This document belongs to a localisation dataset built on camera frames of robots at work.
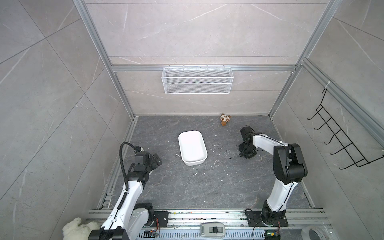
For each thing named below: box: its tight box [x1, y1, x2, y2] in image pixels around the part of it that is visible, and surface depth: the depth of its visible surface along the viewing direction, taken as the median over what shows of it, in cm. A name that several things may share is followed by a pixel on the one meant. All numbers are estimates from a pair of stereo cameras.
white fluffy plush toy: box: [62, 217, 101, 240], surface depth 57 cm
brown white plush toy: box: [220, 113, 232, 126], surface depth 117 cm
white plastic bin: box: [178, 130, 208, 166], surface depth 102 cm
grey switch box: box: [200, 222, 226, 238], surface depth 69 cm
